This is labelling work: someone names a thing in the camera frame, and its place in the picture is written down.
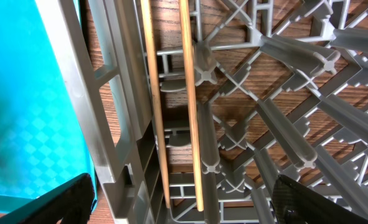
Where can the teal plastic tray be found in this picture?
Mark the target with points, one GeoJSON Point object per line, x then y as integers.
{"type": "Point", "coordinates": [41, 143]}

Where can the grey dish rack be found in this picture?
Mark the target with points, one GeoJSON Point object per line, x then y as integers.
{"type": "Point", "coordinates": [114, 108]}

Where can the wooden chopstick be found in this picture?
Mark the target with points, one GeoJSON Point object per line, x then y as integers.
{"type": "Point", "coordinates": [191, 95]}
{"type": "Point", "coordinates": [155, 91]}

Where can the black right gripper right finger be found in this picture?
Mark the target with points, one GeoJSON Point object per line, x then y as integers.
{"type": "Point", "coordinates": [295, 203]}

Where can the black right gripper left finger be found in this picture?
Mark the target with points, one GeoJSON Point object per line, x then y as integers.
{"type": "Point", "coordinates": [71, 202]}

